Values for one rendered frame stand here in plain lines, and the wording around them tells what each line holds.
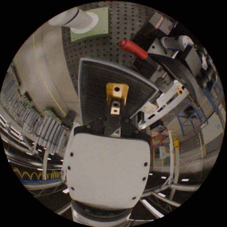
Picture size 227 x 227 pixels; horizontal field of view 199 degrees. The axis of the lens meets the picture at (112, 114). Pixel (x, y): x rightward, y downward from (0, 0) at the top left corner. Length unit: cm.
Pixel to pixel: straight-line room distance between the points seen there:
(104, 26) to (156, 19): 34
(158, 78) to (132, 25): 50
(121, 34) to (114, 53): 18
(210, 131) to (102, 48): 838
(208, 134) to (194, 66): 815
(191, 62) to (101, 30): 46
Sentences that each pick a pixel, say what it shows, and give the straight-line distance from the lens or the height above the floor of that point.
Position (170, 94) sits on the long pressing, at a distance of 41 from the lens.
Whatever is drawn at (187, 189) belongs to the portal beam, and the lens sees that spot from 428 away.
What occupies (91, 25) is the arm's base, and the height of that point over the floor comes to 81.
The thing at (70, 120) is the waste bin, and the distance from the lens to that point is 259.
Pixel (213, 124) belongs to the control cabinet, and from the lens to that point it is 818.
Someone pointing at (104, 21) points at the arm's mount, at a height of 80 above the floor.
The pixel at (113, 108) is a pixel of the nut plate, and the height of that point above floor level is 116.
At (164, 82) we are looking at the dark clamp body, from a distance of 24.
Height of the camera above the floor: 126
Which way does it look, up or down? 36 degrees down
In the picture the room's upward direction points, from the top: 171 degrees counter-clockwise
